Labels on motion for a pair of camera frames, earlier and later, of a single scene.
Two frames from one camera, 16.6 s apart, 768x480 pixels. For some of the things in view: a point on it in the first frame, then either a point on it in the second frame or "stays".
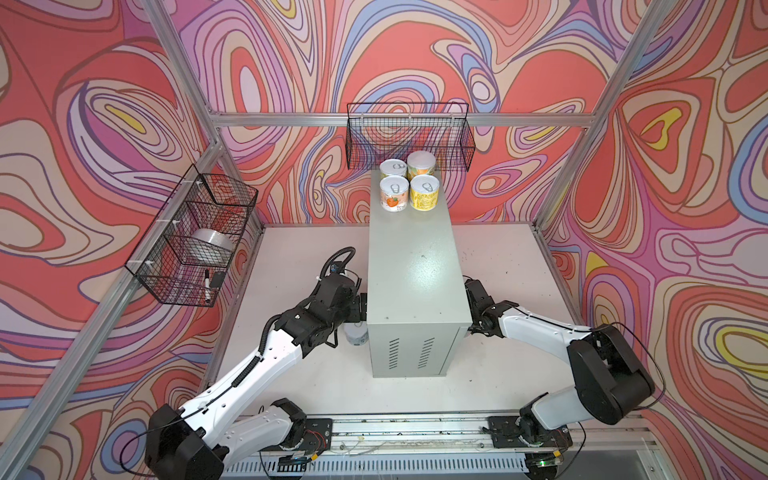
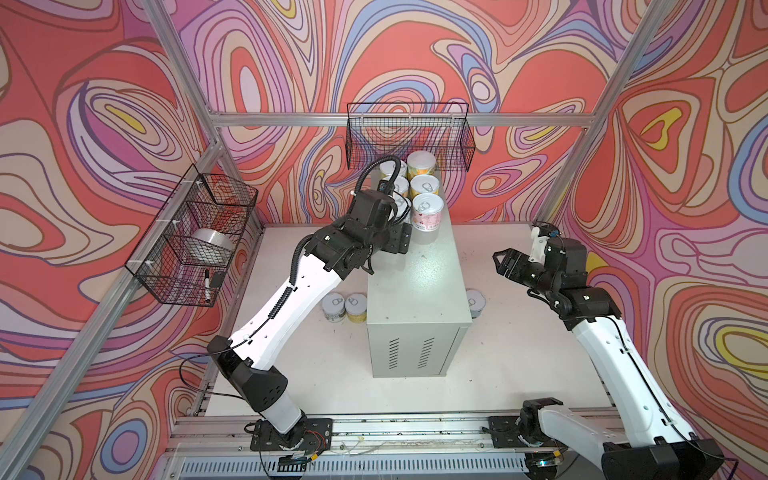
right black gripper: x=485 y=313 -> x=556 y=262
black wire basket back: x=379 y=131 stays
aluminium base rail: x=451 y=448 stays
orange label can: x=420 y=162 stays
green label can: x=392 y=167 stays
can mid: x=356 y=333 -> x=404 y=206
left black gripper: x=356 y=314 -> x=400 y=238
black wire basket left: x=193 y=237 stays
